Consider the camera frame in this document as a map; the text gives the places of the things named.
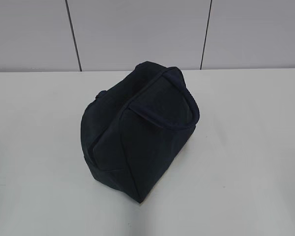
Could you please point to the dark blue lunch bag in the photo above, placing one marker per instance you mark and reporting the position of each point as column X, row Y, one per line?
column 131, row 133

